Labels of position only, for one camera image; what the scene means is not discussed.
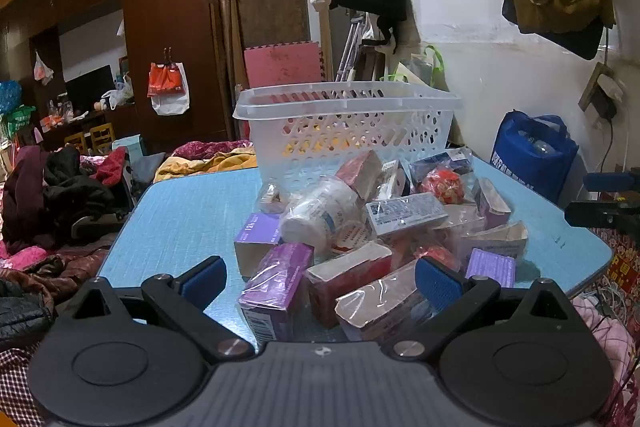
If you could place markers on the blue tote bag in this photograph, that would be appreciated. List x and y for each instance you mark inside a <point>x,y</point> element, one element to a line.
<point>530,167</point>

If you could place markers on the teal box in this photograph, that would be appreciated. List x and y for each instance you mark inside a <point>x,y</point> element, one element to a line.
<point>129,146</point>

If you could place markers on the black power adapter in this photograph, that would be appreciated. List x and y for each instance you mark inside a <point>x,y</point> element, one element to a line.
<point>604,104</point>

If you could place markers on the dark puffer jacket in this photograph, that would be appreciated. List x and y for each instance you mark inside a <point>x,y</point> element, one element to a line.
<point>25,312</point>

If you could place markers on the red wrapped box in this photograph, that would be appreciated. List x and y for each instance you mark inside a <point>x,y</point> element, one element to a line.
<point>345,282</point>

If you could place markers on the black hanging bag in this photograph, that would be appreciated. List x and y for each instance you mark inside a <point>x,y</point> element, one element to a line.
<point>575,37</point>

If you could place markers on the white jar in plastic bag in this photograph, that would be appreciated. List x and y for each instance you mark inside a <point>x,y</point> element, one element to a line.
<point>315,217</point>

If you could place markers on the purple striped box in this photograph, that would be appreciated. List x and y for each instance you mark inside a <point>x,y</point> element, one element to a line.
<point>492,264</point>

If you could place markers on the white blue label box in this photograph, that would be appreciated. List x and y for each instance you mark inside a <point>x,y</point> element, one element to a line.
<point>402,213</point>

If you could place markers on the pink fleece blanket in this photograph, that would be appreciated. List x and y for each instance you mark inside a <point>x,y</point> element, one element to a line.
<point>600,337</point>

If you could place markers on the green plastic basket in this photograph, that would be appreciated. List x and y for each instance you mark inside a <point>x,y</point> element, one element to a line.
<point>19,119</point>

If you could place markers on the orange white hanging bag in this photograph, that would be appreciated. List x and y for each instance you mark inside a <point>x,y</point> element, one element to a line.
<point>167,82</point>

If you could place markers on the white hanging plastic bag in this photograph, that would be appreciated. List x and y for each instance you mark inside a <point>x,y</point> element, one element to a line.
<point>43,69</point>

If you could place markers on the metal crutches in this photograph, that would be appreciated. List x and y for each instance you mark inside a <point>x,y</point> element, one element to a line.
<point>350,42</point>

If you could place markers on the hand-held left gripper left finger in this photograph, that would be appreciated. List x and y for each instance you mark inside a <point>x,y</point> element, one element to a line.
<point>202,278</point>

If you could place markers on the small clear bagged item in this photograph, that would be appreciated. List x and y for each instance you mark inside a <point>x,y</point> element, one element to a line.
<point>272,198</point>

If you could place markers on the pink foam mat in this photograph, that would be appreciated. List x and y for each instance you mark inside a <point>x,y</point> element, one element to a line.
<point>280,64</point>

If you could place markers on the pink box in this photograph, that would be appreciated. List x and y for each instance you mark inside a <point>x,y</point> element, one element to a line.
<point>380,312</point>

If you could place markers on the brown wooden wardrobe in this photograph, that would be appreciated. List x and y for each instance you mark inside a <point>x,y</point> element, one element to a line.
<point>175,7</point>

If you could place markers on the beige open box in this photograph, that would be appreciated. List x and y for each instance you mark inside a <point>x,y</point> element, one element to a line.
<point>500,237</point>

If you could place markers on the white red label packet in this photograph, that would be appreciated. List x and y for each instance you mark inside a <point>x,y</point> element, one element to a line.
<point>350,239</point>

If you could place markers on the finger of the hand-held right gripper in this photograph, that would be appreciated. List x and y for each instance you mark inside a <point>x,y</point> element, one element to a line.
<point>606,181</point>
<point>592,213</point>

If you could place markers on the yellow wooden chair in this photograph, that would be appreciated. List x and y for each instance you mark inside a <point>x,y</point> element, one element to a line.
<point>102,136</point>
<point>75,142</point>

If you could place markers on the blue mesh bag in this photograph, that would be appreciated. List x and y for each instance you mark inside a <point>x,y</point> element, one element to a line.
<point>10,94</point>

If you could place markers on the clear bag with black item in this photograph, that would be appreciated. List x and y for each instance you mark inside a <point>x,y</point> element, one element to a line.
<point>450,157</point>

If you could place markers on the yellow blanket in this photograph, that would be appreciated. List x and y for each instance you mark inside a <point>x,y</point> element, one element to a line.
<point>220,162</point>

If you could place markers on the dark clothes pile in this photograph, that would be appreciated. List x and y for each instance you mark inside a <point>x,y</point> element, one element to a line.
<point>65,192</point>

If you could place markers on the clear plastic basket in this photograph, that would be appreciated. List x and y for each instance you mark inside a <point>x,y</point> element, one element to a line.
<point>350,127</point>

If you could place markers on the purple wrapped box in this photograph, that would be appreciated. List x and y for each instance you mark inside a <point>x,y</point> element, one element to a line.
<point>275,287</point>

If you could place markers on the white power strip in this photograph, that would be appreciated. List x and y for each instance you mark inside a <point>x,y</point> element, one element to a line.
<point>611,87</point>

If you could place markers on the small purple box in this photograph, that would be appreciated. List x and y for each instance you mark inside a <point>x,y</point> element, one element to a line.
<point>255,237</point>

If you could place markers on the purple white box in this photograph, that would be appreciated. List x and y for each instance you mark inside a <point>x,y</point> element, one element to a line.
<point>492,204</point>

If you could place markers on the red ball in plastic bag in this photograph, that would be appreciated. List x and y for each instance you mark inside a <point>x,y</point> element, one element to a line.
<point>445,184</point>

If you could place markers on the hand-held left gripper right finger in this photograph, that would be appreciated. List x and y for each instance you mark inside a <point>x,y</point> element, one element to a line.
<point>440,283</point>

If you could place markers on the black television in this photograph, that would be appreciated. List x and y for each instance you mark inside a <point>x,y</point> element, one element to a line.
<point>90,87</point>

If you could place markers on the white wrapped box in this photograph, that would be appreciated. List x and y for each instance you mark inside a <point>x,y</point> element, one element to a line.
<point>392,179</point>

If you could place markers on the red white box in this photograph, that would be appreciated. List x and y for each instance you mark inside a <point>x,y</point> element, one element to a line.
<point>360,172</point>

